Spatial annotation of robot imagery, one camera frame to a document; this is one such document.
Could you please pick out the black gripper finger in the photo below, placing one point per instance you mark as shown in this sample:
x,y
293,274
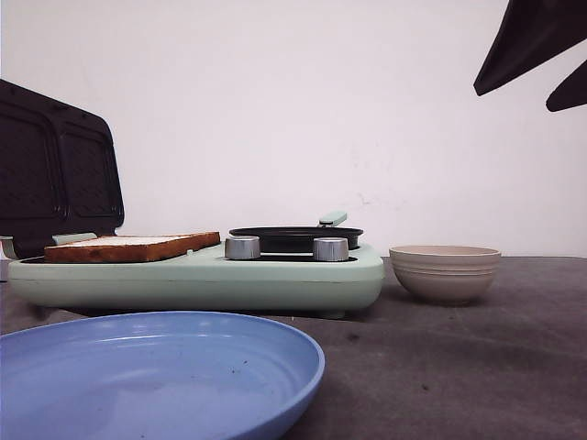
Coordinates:
x,y
531,33
571,92

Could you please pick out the beige ribbed bowl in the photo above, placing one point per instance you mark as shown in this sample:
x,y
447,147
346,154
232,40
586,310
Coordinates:
x,y
445,274

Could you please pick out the white bread slice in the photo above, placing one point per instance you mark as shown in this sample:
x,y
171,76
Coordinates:
x,y
129,249

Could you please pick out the breakfast maker hinged lid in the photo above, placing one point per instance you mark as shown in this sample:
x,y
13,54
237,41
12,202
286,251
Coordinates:
x,y
58,172

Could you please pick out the mint green breakfast maker base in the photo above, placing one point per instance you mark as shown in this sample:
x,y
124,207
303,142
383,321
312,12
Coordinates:
x,y
205,280

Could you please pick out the grey felt table mat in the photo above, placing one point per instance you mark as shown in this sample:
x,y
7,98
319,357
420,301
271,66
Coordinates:
x,y
510,366

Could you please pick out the right silver control knob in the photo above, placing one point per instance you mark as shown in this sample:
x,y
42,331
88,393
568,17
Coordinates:
x,y
330,249

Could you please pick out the silver control knob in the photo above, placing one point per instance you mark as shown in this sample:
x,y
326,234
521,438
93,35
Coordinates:
x,y
330,249
242,248

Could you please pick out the black round frying pan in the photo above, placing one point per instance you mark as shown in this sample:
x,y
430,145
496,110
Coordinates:
x,y
300,239

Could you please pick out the left silver control knob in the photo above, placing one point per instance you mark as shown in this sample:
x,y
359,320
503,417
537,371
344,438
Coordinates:
x,y
242,248

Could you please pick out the blue plastic plate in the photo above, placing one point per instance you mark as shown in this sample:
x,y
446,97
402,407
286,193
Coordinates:
x,y
168,375

